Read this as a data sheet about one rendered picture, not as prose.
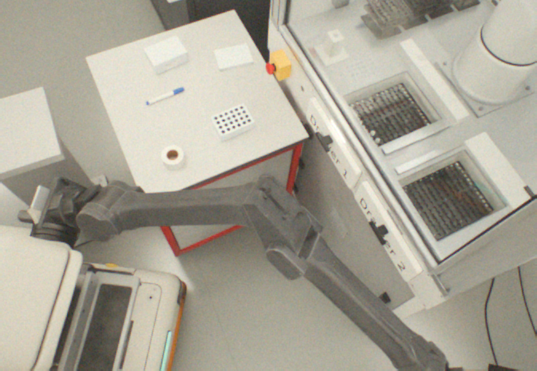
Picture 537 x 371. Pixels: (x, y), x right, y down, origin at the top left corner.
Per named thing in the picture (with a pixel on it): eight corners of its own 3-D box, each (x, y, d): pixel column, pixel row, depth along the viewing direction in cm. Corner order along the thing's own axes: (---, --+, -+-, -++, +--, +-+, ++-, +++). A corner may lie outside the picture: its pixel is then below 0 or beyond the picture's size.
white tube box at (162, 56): (157, 75, 166) (153, 65, 161) (145, 57, 169) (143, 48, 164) (188, 61, 170) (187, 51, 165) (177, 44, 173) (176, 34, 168)
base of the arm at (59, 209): (54, 176, 99) (35, 229, 93) (77, 169, 95) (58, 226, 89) (89, 191, 105) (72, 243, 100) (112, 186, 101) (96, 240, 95)
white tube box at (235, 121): (221, 141, 156) (220, 136, 152) (210, 122, 159) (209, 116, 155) (254, 127, 159) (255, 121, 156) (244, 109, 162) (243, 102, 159)
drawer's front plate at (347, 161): (349, 189, 145) (356, 174, 135) (305, 116, 156) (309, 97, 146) (354, 187, 145) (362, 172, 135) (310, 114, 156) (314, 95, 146)
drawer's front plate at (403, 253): (405, 282, 133) (417, 273, 123) (353, 196, 144) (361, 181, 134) (410, 280, 133) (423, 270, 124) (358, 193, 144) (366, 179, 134)
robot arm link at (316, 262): (280, 211, 83) (256, 255, 76) (301, 199, 80) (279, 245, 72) (428, 357, 93) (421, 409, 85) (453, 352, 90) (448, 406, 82)
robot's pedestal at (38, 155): (55, 254, 211) (-36, 187, 143) (41, 197, 223) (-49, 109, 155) (121, 229, 218) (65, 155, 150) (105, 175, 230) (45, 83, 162)
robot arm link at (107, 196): (85, 186, 97) (68, 203, 93) (117, 179, 92) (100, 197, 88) (112, 220, 101) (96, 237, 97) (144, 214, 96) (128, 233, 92)
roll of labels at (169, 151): (180, 148, 154) (179, 141, 150) (188, 165, 151) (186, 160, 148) (160, 154, 152) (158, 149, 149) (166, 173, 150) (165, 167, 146)
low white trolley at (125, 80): (177, 265, 212) (144, 204, 144) (131, 154, 235) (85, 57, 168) (290, 213, 227) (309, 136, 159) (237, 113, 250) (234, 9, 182)
